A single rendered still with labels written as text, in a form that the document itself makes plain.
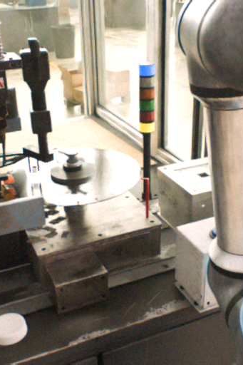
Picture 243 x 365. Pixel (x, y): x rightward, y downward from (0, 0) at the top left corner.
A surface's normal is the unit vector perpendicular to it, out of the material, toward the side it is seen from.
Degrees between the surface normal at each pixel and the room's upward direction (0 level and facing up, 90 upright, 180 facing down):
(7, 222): 90
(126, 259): 90
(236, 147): 93
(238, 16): 56
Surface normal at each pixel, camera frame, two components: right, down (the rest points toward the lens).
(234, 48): -0.70, 0.32
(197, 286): -0.92, 0.19
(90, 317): -0.03, -0.90
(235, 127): -0.17, 0.47
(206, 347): 0.40, 0.38
